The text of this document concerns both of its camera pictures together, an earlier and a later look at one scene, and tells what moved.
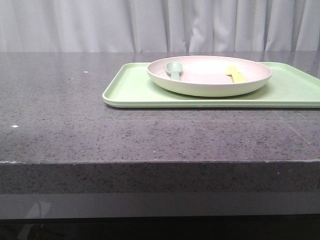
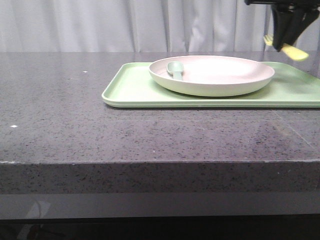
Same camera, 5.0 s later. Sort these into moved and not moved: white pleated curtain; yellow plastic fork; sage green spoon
Moved: yellow plastic fork
Not moved: sage green spoon; white pleated curtain
